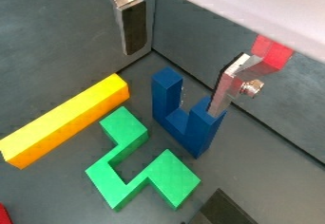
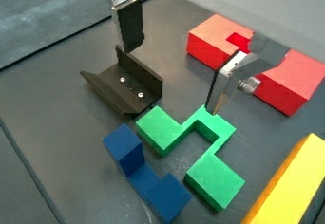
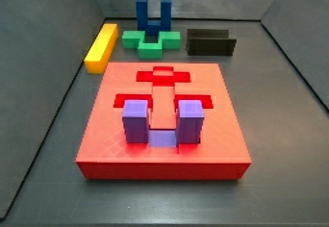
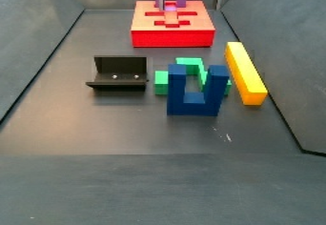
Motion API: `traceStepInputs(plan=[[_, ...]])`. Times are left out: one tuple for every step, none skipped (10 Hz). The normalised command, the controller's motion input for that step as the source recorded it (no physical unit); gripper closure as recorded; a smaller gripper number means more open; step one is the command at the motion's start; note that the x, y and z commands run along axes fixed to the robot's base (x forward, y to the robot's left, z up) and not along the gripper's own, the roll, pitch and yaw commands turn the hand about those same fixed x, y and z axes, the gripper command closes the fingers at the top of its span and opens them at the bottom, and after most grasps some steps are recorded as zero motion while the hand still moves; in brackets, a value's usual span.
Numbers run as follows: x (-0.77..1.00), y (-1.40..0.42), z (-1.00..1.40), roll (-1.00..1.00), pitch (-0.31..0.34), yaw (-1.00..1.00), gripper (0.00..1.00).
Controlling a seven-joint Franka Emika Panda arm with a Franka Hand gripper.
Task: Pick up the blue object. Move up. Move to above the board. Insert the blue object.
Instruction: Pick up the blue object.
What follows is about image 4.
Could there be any blue U-shaped block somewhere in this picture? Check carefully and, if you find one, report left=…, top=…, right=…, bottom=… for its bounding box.
left=167, top=64, right=229, bottom=116

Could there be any red slotted puzzle board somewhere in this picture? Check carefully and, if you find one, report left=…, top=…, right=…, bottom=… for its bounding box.
left=129, top=1, right=215, bottom=48

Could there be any green zigzag block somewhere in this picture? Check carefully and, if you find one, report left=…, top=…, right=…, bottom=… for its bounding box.
left=152, top=56, right=232, bottom=96

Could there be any yellow long bar block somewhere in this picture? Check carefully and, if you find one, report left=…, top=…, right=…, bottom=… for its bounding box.
left=224, top=42, right=267, bottom=106

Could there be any black angle bracket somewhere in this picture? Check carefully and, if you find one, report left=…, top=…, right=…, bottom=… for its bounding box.
left=85, top=55, right=148, bottom=89

